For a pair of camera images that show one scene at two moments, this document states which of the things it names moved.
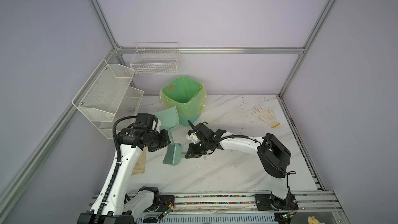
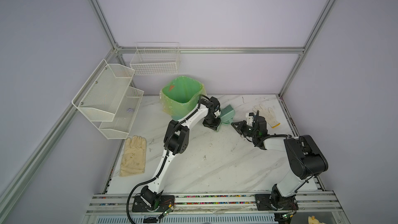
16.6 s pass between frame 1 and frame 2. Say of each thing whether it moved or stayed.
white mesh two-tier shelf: stayed
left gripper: moved
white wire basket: stayed
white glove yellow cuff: stayed
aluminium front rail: stayed
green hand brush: moved
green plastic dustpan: moved
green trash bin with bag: stayed
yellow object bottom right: stayed
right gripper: moved
